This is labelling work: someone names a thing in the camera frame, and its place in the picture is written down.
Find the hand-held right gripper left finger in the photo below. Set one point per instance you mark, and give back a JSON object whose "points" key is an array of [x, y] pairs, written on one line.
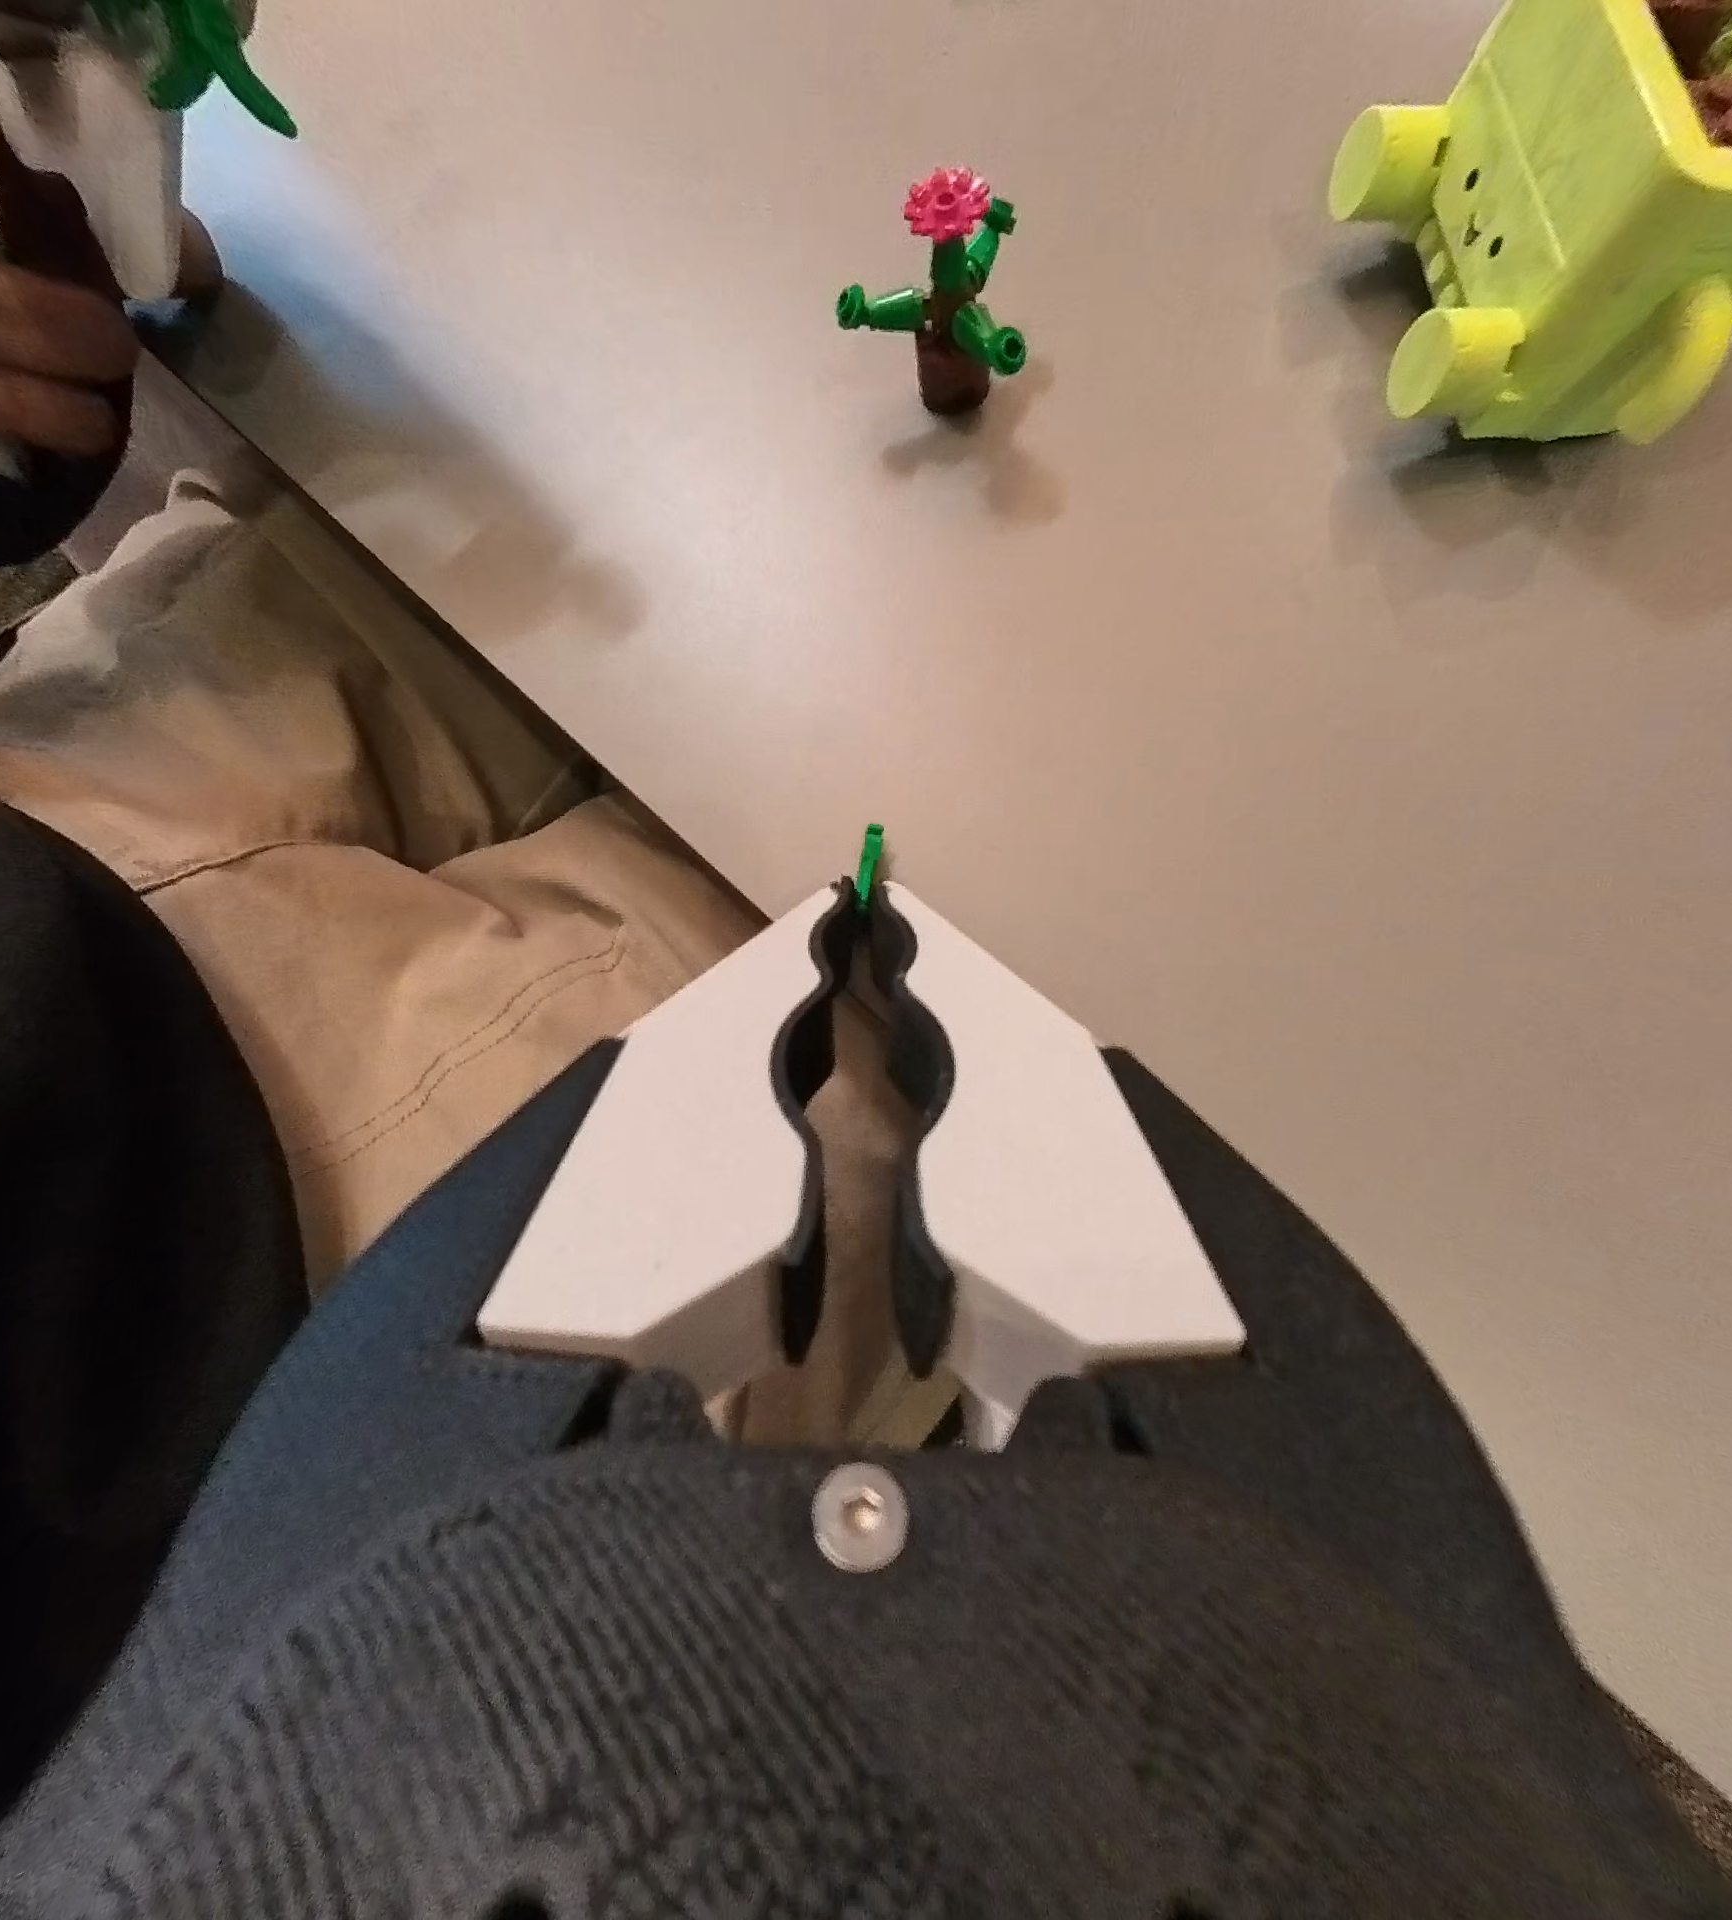
{"points": [[656, 1186]]}

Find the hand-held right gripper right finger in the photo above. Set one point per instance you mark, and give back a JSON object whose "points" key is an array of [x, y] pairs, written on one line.
{"points": [[1076, 1186]]}

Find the green toy plant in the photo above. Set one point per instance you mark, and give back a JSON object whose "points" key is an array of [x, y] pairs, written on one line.
{"points": [[207, 62]]}

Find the small green leaf piece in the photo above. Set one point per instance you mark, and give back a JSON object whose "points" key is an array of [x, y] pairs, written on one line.
{"points": [[870, 862]]}

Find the person's left hand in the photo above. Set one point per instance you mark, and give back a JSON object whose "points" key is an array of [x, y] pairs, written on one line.
{"points": [[13, 346]]}

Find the toy cactus with pink flower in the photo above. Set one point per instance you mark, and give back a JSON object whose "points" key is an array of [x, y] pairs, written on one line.
{"points": [[942, 308]]}

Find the lime green toy pot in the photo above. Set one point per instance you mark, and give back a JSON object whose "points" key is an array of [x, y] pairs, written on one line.
{"points": [[1587, 225]]}

